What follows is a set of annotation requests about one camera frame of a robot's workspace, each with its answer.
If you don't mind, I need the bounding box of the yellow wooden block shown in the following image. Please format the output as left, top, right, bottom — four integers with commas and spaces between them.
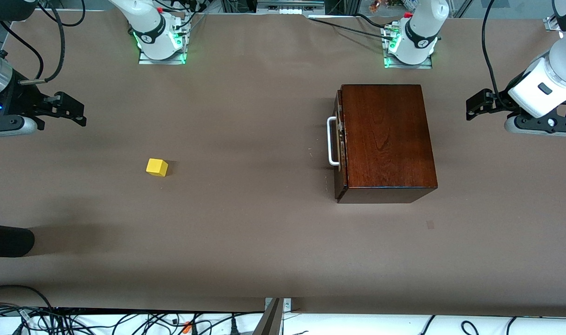
146, 158, 169, 177

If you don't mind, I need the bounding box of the wooden drawer with white handle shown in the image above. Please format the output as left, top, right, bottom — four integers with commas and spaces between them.
327, 90, 346, 189

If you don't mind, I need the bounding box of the dark brown wooden cabinet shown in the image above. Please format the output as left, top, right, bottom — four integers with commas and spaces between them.
334, 84, 438, 204

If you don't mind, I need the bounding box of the black foam cylinder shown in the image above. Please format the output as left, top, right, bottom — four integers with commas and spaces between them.
0, 223, 35, 258

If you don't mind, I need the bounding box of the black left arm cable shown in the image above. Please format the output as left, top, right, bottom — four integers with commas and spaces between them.
481, 0, 518, 112

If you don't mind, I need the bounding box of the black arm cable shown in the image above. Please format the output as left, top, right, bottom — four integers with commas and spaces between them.
481, 0, 518, 112
0, 0, 86, 85

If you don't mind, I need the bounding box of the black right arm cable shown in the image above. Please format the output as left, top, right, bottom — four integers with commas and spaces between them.
0, 0, 86, 85

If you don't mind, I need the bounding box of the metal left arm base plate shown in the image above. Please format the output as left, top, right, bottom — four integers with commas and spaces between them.
384, 28, 433, 69

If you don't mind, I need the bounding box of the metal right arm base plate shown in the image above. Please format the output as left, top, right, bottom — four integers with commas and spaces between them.
138, 44, 187, 65

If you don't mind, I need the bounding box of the black cable on table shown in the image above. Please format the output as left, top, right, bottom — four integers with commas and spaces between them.
308, 14, 398, 40

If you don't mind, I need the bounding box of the black looped cable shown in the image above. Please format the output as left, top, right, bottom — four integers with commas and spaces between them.
0, 284, 55, 310

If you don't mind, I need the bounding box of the tangled black cable bunch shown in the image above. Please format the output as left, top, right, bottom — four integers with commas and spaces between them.
0, 305, 265, 335

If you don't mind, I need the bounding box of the aluminium frame rail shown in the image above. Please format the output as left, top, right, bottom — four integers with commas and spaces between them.
256, 0, 326, 15

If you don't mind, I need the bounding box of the small metal bracket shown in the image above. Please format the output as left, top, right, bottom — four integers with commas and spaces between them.
264, 298, 293, 312

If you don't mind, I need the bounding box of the aluminium post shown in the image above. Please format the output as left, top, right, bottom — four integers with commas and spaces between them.
253, 298, 284, 335

